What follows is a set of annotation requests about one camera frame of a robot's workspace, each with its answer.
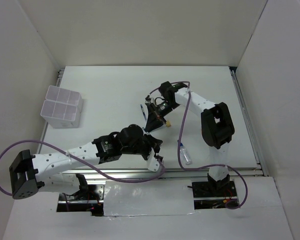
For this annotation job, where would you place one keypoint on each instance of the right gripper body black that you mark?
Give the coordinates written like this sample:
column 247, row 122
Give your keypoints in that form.
column 164, row 108

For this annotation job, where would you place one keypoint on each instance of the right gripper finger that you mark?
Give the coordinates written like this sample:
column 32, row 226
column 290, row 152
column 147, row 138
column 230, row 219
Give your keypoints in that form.
column 150, row 113
column 156, row 122

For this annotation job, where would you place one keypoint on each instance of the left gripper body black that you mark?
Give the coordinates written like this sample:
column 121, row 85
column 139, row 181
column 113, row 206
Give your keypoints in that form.
column 144, row 147

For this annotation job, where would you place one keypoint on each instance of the blue pen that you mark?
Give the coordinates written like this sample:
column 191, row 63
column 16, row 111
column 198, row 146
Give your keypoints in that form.
column 143, row 113

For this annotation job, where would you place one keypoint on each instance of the blue cap spray bottle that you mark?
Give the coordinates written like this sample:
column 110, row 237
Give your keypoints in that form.
column 183, row 155

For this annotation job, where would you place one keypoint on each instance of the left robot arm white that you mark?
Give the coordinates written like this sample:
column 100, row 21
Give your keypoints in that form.
column 30, row 172

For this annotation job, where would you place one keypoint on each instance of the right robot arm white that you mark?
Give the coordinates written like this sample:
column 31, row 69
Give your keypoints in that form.
column 217, row 128

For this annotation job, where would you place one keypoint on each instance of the blue glue stick tan cap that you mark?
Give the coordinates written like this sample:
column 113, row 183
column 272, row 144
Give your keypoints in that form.
column 168, row 124

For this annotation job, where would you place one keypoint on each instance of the white foil sheet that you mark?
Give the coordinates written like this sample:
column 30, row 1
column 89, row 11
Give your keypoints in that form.
column 153, row 198

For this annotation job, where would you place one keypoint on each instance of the near translucent organizer box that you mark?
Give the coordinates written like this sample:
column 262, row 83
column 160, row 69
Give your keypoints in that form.
column 60, row 115

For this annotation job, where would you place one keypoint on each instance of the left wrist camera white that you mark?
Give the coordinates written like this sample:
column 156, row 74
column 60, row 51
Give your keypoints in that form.
column 154, row 161

